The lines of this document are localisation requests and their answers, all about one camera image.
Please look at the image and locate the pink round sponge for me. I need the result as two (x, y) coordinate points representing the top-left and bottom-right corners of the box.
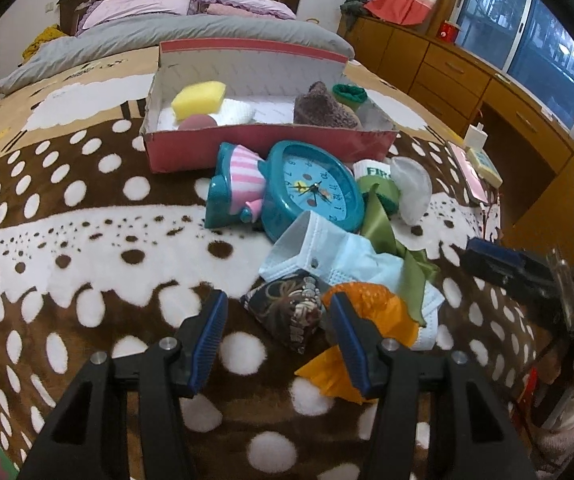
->
(179, 114), (220, 131)

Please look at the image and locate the white charger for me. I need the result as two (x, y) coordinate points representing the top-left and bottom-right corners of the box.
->
(464, 122), (487, 150)

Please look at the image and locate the pink pillow with purple ruffle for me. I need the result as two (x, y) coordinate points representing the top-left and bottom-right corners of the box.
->
(189, 0), (298, 21)

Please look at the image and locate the teal alarm clock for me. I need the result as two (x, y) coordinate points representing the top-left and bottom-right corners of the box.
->
(262, 140), (365, 243)

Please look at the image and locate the light blue face mask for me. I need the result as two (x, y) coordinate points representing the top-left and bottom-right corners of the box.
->
(258, 210), (418, 293)

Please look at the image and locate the plain pink pillow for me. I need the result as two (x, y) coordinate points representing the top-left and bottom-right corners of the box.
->
(78, 0), (194, 31)

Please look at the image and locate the yellow sponge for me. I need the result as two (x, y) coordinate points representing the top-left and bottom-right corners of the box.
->
(171, 81), (227, 121)

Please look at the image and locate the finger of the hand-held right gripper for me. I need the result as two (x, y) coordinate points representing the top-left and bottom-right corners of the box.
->
(460, 252), (553, 313)
(466, 238), (529, 264)

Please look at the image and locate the white waffle towel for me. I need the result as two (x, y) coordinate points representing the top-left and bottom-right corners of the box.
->
(159, 100), (257, 130)

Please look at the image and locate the white yellow-lined face mask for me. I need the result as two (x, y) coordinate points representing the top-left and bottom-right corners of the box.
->
(407, 280), (445, 351)

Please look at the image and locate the grey duvet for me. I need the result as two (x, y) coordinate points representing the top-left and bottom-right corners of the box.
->
(0, 12), (355, 93)

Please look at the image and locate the olive green ribbon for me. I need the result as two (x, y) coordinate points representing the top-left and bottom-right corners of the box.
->
(359, 182), (440, 326)

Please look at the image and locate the pink phone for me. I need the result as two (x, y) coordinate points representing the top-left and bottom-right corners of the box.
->
(444, 140), (490, 206)

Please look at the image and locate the green sock with white band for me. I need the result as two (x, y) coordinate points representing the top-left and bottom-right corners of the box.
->
(353, 159), (402, 213)

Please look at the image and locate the teal pink striped toy figure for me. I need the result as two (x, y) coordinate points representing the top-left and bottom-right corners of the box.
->
(204, 142), (270, 228)

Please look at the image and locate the window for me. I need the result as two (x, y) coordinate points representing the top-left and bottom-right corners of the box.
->
(454, 0), (574, 141)

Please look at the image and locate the yellow cloth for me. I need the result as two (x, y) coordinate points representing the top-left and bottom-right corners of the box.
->
(22, 25), (70, 61)

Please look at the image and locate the brown spotted printed blanket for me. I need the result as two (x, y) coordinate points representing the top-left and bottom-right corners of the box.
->
(0, 55), (543, 480)

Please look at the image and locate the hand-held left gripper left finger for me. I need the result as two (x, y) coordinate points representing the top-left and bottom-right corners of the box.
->
(17, 290), (229, 480)

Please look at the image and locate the orange plastic bag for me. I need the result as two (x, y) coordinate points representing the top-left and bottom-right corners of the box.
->
(294, 282), (420, 403)

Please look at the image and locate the thin red cable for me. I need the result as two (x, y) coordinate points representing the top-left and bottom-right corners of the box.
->
(477, 187), (499, 233)

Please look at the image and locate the wooden desk cabinet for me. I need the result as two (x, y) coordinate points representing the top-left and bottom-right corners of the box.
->
(337, 12), (574, 256)

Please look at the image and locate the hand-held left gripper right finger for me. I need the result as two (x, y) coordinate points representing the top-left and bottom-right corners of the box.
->
(329, 292), (535, 480)

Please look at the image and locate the pink cardboard box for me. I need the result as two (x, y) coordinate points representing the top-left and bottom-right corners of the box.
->
(139, 39), (400, 173)

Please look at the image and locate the dark patterned beanbag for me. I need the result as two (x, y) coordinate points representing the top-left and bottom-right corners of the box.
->
(241, 276), (328, 356)

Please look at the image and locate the small cream teal box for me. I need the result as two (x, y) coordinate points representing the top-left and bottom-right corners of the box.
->
(467, 147), (503, 187)

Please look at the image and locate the dark green sock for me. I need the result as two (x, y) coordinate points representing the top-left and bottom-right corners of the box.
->
(331, 83), (369, 107)

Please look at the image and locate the dark clothes pile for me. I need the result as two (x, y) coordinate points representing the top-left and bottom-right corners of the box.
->
(339, 0), (380, 16)

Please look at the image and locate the brown knitted item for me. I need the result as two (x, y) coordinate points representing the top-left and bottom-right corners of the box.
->
(293, 81), (363, 130)

